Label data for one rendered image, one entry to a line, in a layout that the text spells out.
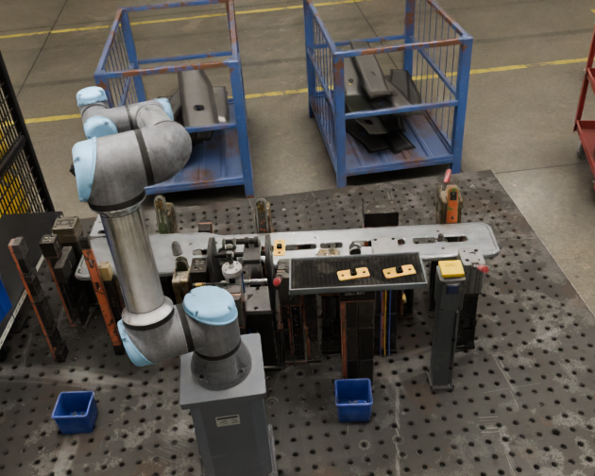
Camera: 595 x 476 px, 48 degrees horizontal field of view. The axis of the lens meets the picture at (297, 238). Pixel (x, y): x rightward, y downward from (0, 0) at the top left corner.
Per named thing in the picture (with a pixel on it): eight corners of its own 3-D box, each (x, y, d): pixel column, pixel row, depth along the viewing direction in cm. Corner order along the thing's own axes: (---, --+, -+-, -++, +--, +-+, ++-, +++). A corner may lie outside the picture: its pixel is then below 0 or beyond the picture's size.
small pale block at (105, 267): (134, 342, 230) (110, 261, 209) (132, 349, 228) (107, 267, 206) (124, 343, 231) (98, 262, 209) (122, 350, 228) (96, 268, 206)
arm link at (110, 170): (197, 362, 152) (144, 137, 126) (132, 382, 148) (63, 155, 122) (187, 333, 162) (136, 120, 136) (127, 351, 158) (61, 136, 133)
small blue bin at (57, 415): (101, 409, 208) (94, 390, 203) (93, 434, 200) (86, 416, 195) (67, 410, 208) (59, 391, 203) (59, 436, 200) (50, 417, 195)
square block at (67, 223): (103, 292, 253) (79, 214, 232) (98, 306, 247) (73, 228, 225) (83, 293, 254) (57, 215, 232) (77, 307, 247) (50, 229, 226)
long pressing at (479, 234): (486, 218, 227) (487, 214, 226) (503, 259, 209) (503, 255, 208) (89, 239, 232) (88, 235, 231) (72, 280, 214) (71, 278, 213)
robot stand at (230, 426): (279, 489, 182) (265, 393, 158) (204, 501, 180) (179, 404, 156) (272, 428, 198) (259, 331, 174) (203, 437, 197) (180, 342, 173)
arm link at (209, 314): (247, 348, 156) (241, 305, 148) (192, 365, 153) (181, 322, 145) (233, 315, 165) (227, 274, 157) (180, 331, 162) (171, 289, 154)
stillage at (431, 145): (309, 114, 518) (301, -9, 461) (408, 102, 524) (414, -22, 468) (337, 196, 422) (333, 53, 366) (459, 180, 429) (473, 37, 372)
